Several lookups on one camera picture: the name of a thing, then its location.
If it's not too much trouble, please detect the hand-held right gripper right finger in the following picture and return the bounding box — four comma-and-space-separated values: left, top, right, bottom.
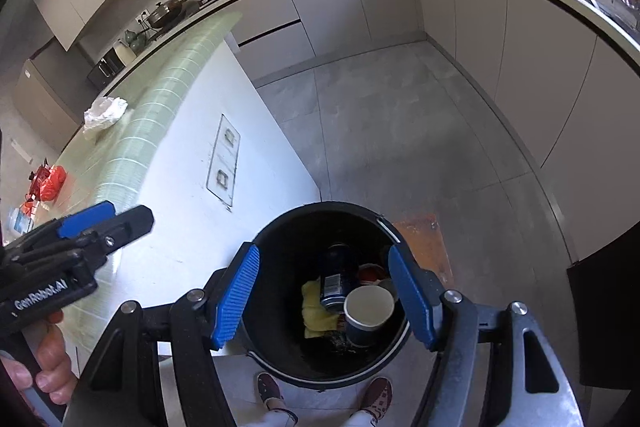
387, 243, 587, 427

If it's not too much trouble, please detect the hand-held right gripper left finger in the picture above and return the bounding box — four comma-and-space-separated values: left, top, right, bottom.
62, 242, 262, 427

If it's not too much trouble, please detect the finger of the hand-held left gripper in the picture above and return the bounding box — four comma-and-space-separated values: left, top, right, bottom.
70, 205, 155, 265
30, 200, 117, 242

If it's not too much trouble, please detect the blue white paper cup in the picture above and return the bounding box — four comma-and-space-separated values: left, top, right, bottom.
343, 285, 396, 349

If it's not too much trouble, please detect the red paper cup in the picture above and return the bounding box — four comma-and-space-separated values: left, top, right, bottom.
357, 262, 399, 304

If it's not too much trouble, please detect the black trash bin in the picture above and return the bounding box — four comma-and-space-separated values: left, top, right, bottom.
239, 202, 413, 390

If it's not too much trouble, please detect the blue drink can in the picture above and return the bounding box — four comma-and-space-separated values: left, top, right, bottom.
319, 242, 356, 314

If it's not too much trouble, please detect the yellow cloth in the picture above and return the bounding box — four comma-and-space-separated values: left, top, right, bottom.
301, 279, 341, 339

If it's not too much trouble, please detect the person's left hand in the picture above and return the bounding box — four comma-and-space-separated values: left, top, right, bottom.
0, 309, 79, 406

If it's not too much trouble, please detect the red packet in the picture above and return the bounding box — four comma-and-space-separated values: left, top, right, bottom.
28, 164, 68, 202

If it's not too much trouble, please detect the orange floor mat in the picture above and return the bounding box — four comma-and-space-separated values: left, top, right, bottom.
392, 214, 454, 294

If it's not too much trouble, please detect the blue white packet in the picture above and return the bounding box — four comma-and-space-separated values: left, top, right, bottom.
9, 201, 37, 234

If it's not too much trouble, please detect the white kitchen island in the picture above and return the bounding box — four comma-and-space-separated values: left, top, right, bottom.
65, 36, 322, 360

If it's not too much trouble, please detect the person's left shoe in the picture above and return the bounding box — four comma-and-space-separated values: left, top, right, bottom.
256, 371, 286, 409

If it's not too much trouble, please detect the person's shoe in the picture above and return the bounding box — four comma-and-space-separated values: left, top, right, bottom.
359, 376, 394, 416
256, 371, 286, 409

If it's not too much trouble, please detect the person's right shoe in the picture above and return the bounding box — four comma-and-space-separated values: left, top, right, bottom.
359, 376, 394, 416

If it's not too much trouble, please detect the crumpled white plastic bag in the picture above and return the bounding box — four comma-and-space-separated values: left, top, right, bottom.
83, 96, 130, 131

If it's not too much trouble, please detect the socket panel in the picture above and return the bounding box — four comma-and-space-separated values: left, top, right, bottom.
205, 114, 242, 208

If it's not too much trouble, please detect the grey refrigerator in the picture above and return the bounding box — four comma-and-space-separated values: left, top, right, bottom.
12, 36, 84, 144

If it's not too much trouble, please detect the black microwave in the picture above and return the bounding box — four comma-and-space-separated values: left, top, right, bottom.
87, 52, 126, 89

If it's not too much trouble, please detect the pot with lid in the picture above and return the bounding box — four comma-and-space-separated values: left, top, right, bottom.
144, 0, 184, 28

